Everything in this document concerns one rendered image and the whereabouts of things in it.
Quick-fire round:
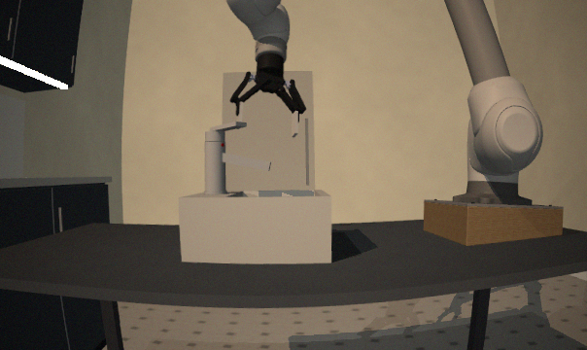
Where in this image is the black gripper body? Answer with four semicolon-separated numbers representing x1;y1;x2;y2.
254;52;285;93

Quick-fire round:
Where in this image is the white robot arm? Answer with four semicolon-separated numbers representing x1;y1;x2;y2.
226;0;543;205

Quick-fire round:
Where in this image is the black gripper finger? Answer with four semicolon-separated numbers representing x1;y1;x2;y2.
230;71;269;122
273;78;306;137

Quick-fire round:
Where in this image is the beige rectangular sink basin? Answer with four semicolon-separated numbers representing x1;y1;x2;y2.
178;190;331;264

